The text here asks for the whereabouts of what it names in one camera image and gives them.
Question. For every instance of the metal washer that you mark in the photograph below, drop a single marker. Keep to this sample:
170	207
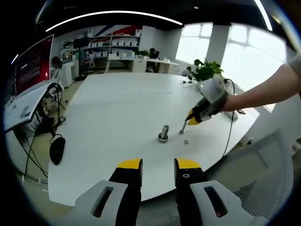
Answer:
184	142

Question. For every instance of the grey smartphone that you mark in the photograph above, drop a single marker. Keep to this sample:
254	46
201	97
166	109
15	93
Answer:
229	115

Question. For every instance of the small potted plant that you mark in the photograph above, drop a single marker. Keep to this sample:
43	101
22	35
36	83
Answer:
143	54

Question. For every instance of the black computer mouse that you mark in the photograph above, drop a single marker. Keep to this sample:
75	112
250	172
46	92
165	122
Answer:
57	150

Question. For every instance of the potted green plant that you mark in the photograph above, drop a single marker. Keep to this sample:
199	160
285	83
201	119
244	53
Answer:
207	69

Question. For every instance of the white cabinet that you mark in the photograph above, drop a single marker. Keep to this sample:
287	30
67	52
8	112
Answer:
69	73

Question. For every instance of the bright window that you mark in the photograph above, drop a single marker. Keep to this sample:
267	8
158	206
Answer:
195	42
254	51

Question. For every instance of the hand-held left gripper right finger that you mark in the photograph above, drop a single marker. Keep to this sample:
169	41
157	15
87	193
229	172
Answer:
188	188

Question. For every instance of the thin threaded stud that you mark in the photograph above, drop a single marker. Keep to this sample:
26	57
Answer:
183	128

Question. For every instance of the white storage shelf with bins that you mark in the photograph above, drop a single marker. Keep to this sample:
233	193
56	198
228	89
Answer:
117	43

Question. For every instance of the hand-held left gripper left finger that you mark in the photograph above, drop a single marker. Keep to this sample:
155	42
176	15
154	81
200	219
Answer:
122	188

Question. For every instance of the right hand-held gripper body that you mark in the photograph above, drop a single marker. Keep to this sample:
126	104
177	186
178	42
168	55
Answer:
212	90

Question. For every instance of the white mesh office chair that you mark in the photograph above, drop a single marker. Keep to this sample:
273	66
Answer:
263	160

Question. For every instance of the thick threaded stud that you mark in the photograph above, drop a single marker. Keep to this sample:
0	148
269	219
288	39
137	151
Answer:
165	130

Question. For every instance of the laptop with red screen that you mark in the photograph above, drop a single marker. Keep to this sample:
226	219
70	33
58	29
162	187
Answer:
33	66

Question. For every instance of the white ceiling light strip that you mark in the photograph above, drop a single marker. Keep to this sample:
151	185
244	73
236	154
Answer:
264	14
113	12

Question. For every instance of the black office chair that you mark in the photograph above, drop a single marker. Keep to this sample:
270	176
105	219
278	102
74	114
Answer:
152	53

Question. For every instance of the white background desk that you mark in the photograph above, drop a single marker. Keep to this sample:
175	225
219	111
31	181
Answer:
138	63

